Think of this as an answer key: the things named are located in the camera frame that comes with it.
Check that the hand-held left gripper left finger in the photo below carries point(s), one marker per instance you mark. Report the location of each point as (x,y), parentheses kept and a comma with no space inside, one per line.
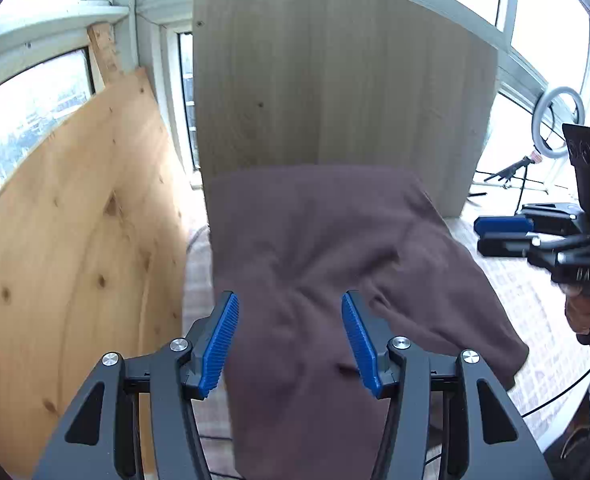
(220,345)

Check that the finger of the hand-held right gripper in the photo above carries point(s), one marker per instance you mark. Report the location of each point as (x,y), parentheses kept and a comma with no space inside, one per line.
(505,225)
(505,246)

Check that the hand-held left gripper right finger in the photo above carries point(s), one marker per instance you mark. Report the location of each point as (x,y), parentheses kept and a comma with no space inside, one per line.
(360,345)

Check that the brown shirt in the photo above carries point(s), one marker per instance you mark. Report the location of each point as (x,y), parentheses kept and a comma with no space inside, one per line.
(300,240)

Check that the person's right hand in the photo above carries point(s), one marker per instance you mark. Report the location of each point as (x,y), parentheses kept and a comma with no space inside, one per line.
(581,310)

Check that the small black stand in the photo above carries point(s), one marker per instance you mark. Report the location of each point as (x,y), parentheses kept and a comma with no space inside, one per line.
(510,170)

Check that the pink plaid blanket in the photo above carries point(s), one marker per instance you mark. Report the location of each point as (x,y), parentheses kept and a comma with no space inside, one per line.
(535,320)

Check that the plywood board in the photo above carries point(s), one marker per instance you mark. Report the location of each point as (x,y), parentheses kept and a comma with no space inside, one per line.
(75,235)

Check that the black zippered jacket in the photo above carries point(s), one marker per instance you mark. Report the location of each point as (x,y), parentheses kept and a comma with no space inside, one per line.
(575,465)

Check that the grey wooden panel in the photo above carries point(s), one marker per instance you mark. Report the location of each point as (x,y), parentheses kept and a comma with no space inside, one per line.
(325,70)

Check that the large bay window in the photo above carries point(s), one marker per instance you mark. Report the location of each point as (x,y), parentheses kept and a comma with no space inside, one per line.
(35,110)

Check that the narrow wooden strip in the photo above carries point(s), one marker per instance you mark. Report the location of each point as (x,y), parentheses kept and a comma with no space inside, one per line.
(106,55)

